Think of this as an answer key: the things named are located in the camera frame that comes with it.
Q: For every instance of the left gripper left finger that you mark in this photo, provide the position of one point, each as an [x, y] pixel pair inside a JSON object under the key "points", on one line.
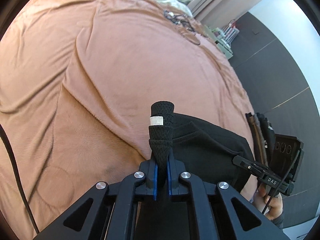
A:
{"points": [[106, 211]]}

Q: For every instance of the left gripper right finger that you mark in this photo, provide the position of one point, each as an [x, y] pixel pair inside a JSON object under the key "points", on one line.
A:
{"points": [[217, 211]]}

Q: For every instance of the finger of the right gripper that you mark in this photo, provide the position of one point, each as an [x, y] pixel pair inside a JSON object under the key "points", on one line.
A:
{"points": [[253, 167]]}

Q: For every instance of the orange-brown bed blanket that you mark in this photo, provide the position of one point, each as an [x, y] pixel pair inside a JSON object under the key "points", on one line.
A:
{"points": [[78, 78]]}

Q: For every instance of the person's right hand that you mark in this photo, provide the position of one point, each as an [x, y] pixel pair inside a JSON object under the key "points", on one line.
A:
{"points": [[274, 205]]}

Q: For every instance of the stack of folded clothes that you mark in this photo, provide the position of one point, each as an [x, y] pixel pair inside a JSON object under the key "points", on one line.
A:
{"points": [[263, 137]]}

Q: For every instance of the black mesh t-shirt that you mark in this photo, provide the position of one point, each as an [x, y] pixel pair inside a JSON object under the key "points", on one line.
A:
{"points": [[205, 149]]}

